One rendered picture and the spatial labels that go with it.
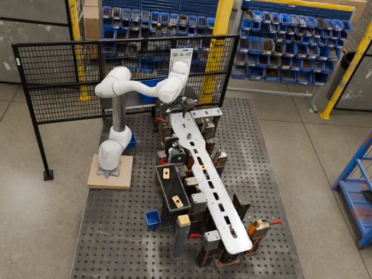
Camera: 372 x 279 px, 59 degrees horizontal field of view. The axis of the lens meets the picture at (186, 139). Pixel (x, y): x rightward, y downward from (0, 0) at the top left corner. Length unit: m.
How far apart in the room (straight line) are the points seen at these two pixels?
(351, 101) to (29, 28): 4.36
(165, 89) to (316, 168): 2.95
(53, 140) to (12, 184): 0.72
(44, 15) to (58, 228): 2.34
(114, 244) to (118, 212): 0.26
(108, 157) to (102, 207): 0.39
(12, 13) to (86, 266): 2.98
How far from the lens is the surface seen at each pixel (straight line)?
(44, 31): 4.34
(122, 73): 2.39
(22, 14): 4.32
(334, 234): 3.89
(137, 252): 2.45
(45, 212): 3.55
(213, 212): 2.31
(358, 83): 5.14
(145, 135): 3.16
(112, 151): 2.61
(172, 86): 1.85
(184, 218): 2.06
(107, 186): 2.72
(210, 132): 2.88
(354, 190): 4.17
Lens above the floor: 2.89
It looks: 44 degrees down
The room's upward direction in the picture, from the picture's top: 10 degrees clockwise
